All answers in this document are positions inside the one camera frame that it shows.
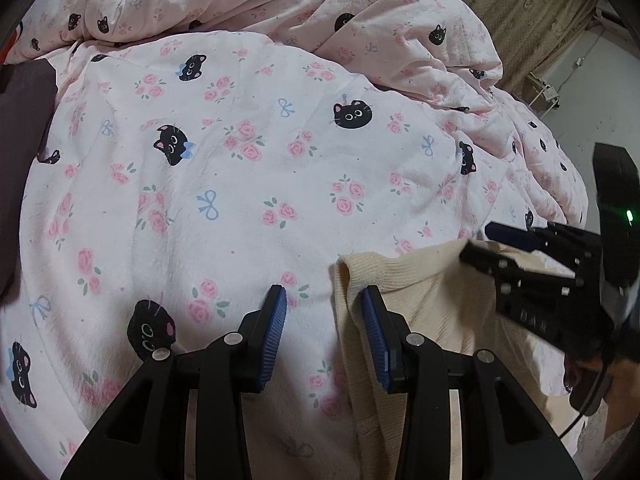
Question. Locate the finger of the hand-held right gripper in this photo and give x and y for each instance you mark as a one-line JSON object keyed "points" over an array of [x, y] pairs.
{"points": [[490, 262], [510, 235]]}

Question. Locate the white shelf rack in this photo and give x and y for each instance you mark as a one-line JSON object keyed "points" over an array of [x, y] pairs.
{"points": [[542, 91]]}

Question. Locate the dark purple-grey cloth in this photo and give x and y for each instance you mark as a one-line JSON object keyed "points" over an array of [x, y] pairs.
{"points": [[20, 160]]}

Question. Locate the beige ribbed knit garment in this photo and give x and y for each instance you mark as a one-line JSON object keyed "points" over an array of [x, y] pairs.
{"points": [[450, 300]]}

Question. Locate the red printed cloth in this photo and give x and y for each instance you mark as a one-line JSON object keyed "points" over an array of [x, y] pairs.
{"points": [[15, 40]]}

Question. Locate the pink cat-print duvet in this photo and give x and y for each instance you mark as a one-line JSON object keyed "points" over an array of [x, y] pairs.
{"points": [[200, 160]]}

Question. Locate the beige patterned curtain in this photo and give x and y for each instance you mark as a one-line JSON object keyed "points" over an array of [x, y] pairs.
{"points": [[525, 0]]}

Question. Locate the person's right hand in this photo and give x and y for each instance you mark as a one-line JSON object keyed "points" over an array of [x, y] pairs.
{"points": [[625, 380]]}

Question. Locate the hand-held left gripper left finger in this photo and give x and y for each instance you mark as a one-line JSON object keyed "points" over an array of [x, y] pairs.
{"points": [[272, 340]]}

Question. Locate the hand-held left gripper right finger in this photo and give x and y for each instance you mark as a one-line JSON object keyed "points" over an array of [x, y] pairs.
{"points": [[377, 340]]}

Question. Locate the person's right forearm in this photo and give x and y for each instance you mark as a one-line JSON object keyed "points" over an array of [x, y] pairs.
{"points": [[605, 435]]}

